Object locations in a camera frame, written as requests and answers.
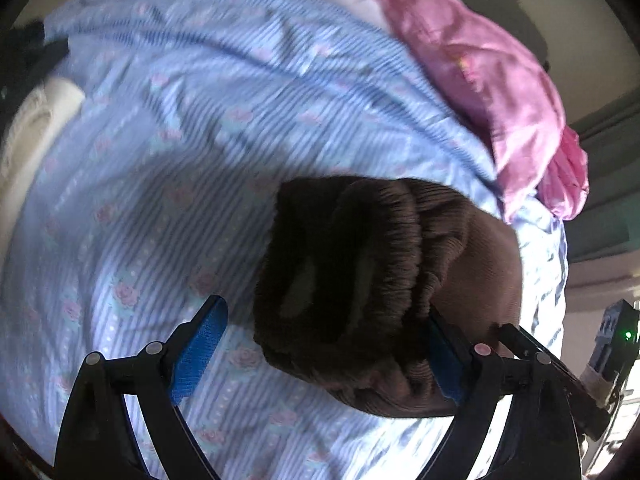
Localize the green curtain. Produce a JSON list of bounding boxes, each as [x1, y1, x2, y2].
[[564, 94, 640, 263]]

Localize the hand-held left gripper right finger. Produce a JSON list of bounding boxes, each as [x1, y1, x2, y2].
[[427, 306, 583, 480]]

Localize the brown fleece pants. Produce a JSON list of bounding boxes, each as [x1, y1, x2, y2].
[[252, 175, 523, 418]]

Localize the crumpled pink cloth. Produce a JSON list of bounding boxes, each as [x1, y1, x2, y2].
[[536, 125, 590, 221]]

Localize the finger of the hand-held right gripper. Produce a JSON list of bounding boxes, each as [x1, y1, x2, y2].
[[497, 322, 611, 441]]

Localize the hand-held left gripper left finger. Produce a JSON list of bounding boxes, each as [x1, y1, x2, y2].
[[52, 295, 230, 480]]

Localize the bed with blue striped sheet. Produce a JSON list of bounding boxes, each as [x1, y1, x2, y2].
[[0, 0, 568, 480]]

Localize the folded black garment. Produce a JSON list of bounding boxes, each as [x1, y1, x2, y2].
[[0, 22, 70, 116]]

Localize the folded white garment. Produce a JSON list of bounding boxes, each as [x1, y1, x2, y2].
[[0, 77, 87, 243]]

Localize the pink duvet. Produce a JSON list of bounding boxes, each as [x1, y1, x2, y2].
[[305, 0, 568, 225]]

